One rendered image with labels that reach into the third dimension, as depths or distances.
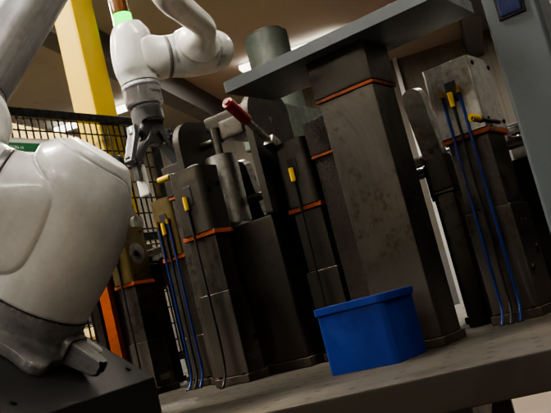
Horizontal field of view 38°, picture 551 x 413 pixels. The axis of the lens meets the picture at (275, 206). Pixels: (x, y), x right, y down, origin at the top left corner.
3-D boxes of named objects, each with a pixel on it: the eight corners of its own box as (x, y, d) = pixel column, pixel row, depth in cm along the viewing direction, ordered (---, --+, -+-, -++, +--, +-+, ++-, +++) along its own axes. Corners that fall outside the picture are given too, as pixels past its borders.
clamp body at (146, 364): (182, 388, 169) (144, 225, 174) (149, 399, 161) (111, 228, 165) (159, 393, 173) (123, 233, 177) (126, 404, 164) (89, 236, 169)
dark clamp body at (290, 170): (385, 347, 139) (330, 136, 144) (352, 360, 130) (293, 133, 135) (350, 355, 143) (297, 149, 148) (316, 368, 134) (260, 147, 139)
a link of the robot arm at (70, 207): (86, 338, 103) (159, 183, 101) (-53, 282, 99) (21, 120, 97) (93, 305, 118) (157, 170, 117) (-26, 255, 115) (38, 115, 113)
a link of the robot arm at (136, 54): (121, 79, 184) (177, 72, 188) (107, 15, 186) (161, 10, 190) (115, 95, 194) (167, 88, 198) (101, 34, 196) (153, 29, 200)
